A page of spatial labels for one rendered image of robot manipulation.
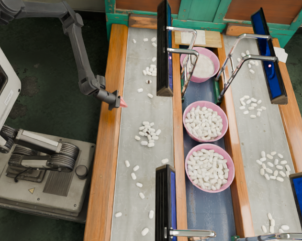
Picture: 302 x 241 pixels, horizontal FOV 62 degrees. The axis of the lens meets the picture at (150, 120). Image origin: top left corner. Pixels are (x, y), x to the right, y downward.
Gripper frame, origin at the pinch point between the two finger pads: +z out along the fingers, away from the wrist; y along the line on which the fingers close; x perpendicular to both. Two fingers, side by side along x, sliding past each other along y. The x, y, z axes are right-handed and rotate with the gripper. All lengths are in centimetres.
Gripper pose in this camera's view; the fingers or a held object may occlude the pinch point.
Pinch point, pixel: (126, 106)
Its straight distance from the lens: 139.6
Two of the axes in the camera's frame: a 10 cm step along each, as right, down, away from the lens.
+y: 0.2, -8.9, 4.6
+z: 7.1, 3.3, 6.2
